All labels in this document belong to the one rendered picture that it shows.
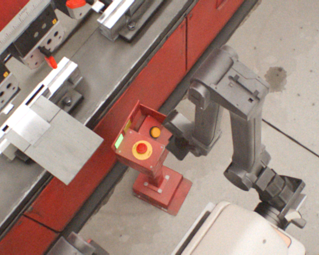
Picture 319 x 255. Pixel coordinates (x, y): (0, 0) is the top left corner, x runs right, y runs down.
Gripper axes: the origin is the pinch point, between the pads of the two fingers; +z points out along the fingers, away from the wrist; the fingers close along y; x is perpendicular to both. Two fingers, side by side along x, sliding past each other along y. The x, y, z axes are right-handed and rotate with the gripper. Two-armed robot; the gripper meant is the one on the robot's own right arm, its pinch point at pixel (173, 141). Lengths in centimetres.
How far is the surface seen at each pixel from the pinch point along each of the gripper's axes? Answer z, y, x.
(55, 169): 10.4, 28.8, -21.4
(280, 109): 83, -74, 57
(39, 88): 21.2, 11.6, -41.4
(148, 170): 23.0, 8.1, 5.3
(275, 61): 91, -97, 42
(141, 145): 22.3, 3.4, -2.6
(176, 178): 81, -7, 34
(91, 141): 9.0, 15.3, -18.6
